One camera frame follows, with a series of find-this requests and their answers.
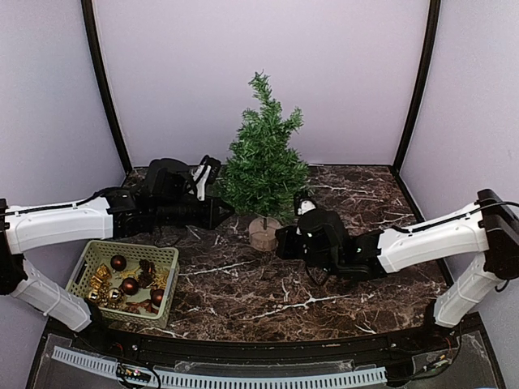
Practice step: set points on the white cable duct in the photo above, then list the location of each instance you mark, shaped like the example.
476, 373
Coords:
137, 376

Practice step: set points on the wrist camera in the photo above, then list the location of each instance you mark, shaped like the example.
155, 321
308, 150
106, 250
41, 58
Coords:
303, 204
205, 174

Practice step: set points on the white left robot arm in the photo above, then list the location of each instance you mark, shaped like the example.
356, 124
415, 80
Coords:
171, 194

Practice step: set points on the left black frame post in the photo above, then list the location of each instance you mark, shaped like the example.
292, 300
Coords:
94, 46

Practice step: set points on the right black frame post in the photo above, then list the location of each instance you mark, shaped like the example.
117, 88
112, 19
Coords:
428, 44

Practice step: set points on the small green christmas tree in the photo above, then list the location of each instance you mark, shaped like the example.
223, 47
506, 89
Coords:
264, 172

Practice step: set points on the brown pine cone ornament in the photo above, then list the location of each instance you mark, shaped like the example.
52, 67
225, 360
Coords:
147, 273

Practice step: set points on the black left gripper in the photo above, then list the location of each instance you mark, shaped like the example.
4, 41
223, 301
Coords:
211, 220

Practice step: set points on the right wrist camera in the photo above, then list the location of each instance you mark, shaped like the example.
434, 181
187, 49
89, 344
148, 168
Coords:
303, 204

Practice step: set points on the green plastic basket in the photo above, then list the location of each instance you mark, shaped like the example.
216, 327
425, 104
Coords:
137, 309

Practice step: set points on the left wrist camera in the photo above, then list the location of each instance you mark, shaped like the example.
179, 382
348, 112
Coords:
205, 174

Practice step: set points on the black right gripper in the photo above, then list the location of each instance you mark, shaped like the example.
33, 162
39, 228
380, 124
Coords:
284, 236

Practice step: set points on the black frame post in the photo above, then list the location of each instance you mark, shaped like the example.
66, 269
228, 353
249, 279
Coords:
94, 46
428, 44

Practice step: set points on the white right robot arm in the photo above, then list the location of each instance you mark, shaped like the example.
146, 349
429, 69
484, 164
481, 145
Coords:
487, 228

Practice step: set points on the black front table rail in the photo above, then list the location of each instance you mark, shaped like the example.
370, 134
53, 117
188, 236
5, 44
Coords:
389, 348

